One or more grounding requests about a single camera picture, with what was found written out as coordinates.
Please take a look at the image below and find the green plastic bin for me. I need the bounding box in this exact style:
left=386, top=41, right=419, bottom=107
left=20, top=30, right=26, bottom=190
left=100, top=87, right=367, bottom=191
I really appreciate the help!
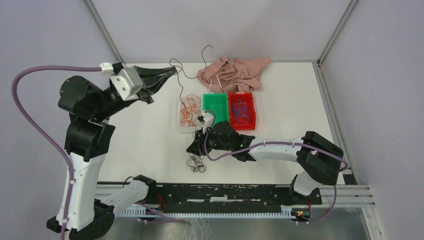
left=203, top=93, right=230, bottom=127

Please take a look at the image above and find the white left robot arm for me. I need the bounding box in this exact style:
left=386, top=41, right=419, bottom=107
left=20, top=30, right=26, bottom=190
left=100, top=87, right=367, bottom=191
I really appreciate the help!
left=47, top=64, right=177, bottom=240

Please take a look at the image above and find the blue cable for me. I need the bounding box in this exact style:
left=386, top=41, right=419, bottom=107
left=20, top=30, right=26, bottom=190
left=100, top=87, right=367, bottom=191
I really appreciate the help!
left=231, top=98, right=257, bottom=126

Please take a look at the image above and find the orange cable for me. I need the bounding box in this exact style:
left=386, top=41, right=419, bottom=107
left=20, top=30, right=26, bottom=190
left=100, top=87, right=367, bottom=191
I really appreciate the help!
left=179, top=94, right=203, bottom=127

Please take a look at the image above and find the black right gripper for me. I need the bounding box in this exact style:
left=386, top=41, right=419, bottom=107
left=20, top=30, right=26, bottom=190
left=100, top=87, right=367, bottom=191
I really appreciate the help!
left=186, top=126, right=233, bottom=157

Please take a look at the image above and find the pink cloth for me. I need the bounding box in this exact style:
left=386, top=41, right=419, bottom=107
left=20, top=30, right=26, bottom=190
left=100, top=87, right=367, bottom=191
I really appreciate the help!
left=197, top=56, right=272, bottom=94

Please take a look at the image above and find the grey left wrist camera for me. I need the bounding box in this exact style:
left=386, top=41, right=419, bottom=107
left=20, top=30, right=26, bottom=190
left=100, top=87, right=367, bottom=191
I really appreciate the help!
left=110, top=66, right=144, bottom=101

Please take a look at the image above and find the red plastic bin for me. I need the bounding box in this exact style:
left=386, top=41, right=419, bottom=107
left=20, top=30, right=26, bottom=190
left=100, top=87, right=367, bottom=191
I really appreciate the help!
left=228, top=92, right=256, bottom=131

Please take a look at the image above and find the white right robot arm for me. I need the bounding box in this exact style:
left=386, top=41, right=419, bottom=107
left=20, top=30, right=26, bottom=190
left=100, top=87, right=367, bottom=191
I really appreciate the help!
left=186, top=121, right=349, bottom=204

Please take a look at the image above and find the clear plastic bin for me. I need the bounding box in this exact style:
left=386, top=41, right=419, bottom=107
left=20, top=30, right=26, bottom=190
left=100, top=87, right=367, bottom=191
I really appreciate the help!
left=177, top=94, right=202, bottom=134

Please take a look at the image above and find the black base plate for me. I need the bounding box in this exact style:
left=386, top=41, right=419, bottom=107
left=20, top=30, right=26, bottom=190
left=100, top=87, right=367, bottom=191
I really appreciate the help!
left=142, top=183, right=323, bottom=214

